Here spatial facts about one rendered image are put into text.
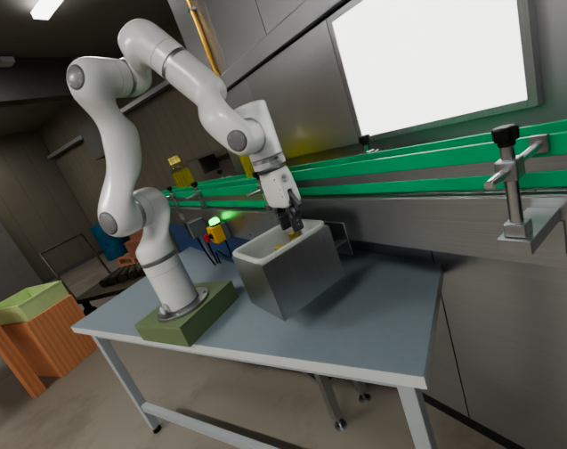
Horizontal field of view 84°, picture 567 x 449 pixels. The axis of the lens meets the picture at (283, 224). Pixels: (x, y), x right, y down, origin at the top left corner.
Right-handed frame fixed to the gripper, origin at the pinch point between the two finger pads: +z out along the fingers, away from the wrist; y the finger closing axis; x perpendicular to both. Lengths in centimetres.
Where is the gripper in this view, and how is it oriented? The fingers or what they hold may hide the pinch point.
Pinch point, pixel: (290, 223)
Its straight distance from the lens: 83.8
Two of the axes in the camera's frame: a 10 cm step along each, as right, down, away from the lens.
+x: -7.8, 4.3, -4.6
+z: 3.3, 9.0, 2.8
